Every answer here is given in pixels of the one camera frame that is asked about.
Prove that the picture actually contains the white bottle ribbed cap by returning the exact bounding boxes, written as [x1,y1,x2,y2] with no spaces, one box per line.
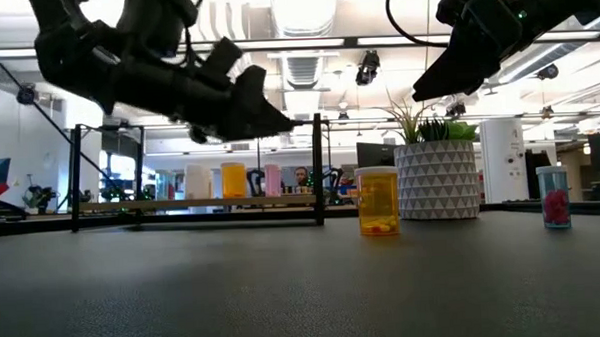
[184,163,214,200]

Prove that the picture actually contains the black metal rig frame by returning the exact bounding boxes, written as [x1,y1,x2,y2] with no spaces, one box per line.
[0,26,600,236]

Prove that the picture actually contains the wooden shelf black frame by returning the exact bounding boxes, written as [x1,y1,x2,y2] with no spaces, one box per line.
[66,111,334,236]

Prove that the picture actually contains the person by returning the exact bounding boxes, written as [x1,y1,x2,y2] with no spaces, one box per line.
[293,165,313,195]

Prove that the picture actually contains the white pillar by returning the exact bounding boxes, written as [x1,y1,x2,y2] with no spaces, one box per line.
[479,118,528,203]

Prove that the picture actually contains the black table mat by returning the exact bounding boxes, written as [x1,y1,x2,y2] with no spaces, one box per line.
[0,208,600,337]

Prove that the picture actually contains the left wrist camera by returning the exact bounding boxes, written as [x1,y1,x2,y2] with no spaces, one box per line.
[208,35,248,83]

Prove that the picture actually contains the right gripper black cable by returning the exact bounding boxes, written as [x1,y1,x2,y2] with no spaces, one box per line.
[384,0,452,50]

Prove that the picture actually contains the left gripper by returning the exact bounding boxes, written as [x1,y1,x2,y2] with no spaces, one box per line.
[95,53,297,146]

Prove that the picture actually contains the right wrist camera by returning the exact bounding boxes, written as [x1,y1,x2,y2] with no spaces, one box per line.
[434,0,479,28]

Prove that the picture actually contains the clear blue vial white pills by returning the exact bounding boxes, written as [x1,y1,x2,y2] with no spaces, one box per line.
[154,170,176,202]

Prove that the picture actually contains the succulent in white patterned pot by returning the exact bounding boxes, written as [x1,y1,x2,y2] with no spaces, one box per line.
[377,94,483,223]

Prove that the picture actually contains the thin black tether cable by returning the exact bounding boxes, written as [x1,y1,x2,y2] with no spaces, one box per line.
[0,33,130,203]

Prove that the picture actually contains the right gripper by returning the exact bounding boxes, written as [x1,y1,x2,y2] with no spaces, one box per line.
[407,0,579,104]

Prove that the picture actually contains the black ceiling spotlight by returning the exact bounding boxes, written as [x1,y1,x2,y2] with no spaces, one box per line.
[535,61,561,81]
[354,49,382,86]
[16,83,39,105]

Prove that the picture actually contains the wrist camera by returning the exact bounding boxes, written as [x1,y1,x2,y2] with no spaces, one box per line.
[434,0,479,28]
[208,35,248,83]

